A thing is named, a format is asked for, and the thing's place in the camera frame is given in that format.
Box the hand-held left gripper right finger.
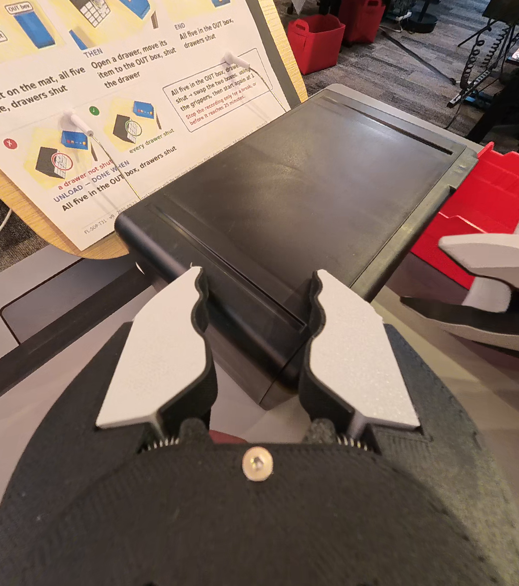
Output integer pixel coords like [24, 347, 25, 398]
[298, 269, 421, 441]

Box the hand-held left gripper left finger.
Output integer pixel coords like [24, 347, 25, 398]
[96, 267, 219, 442]

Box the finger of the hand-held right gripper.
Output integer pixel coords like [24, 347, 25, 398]
[439, 197, 519, 295]
[400, 277, 519, 358]

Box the red plastic bin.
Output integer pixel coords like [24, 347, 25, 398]
[409, 142, 519, 290]

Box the black drawer cabinet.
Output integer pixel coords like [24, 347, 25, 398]
[115, 85, 478, 410]

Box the dark grey mat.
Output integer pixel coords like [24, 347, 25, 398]
[0, 251, 475, 345]

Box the black floor pole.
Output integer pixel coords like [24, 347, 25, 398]
[380, 28, 455, 89]

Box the printed instruction sheet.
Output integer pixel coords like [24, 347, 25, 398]
[0, 0, 293, 251]

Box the red fabric basket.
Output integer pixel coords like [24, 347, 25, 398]
[287, 14, 346, 75]
[338, 0, 386, 45]

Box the instruction sheet on wooden board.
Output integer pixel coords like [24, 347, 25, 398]
[0, 0, 308, 258]

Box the black coiled cable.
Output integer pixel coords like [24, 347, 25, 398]
[463, 25, 516, 85]

